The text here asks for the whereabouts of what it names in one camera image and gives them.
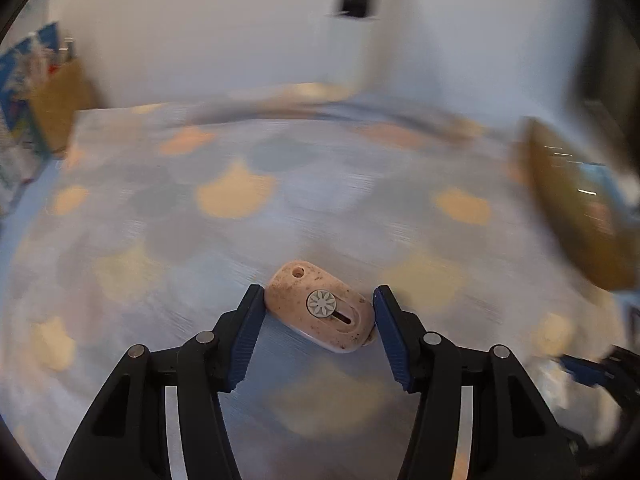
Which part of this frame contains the row of books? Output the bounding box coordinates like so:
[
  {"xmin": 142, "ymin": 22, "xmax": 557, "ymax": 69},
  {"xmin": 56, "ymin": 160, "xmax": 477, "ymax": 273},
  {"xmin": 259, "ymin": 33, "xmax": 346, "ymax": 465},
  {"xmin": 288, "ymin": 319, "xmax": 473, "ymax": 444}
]
[{"xmin": 0, "ymin": 0, "xmax": 61, "ymax": 216}]

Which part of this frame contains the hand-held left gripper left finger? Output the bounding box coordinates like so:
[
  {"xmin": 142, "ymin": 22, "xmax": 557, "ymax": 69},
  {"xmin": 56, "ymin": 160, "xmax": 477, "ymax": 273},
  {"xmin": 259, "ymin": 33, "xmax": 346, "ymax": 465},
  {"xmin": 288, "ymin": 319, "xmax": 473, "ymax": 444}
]
[{"xmin": 54, "ymin": 283, "xmax": 267, "ymax": 480}]

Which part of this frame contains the brown pen holder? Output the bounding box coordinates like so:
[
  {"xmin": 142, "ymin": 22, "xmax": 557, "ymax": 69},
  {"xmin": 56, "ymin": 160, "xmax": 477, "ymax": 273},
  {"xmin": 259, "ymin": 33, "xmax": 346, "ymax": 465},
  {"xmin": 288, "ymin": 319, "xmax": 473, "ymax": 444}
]
[{"xmin": 30, "ymin": 57, "xmax": 98, "ymax": 156}]

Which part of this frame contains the black monitor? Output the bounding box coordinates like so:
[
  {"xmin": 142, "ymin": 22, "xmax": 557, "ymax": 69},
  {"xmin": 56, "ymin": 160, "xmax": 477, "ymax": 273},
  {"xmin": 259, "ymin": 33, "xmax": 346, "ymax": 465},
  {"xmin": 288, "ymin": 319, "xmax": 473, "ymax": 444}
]
[{"xmin": 575, "ymin": 0, "xmax": 640, "ymax": 181}]

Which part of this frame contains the brown ribbed glass bowl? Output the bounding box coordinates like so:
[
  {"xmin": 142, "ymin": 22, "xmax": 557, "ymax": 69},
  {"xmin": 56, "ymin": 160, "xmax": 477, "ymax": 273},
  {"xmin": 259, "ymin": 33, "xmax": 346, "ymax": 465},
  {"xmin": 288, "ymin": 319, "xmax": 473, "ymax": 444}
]
[{"xmin": 517, "ymin": 115, "xmax": 640, "ymax": 293}]

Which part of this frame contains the light blue packet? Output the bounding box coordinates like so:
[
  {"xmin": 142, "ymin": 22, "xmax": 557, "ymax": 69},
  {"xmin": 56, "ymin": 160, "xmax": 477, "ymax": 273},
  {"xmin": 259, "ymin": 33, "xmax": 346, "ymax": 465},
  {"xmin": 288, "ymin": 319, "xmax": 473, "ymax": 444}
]
[{"xmin": 575, "ymin": 160, "xmax": 623, "ymax": 196}]

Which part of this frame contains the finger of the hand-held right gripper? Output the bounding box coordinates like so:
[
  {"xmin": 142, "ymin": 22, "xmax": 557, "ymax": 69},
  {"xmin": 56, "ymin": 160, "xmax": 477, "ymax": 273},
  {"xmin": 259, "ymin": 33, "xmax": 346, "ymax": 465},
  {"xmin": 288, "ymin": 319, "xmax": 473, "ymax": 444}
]
[{"xmin": 557, "ymin": 354, "xmax": 607, "ymax": 387}]

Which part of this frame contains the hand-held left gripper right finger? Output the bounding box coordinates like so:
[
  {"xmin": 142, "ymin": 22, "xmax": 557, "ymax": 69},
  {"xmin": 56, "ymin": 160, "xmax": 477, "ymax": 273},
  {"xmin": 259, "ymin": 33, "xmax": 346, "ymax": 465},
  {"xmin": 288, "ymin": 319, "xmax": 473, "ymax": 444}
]
[{"xmin": 372, "ymin": 284, "xmax": 583, "ymax": 480}]

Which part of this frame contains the beige speckled utility knife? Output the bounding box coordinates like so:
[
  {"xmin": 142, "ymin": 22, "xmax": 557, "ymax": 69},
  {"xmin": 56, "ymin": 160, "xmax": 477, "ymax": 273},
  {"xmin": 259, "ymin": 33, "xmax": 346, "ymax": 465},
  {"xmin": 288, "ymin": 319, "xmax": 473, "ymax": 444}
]
[{"xmin": 264, "ymin": 259, "xmax": 377, "ymax": 355}]

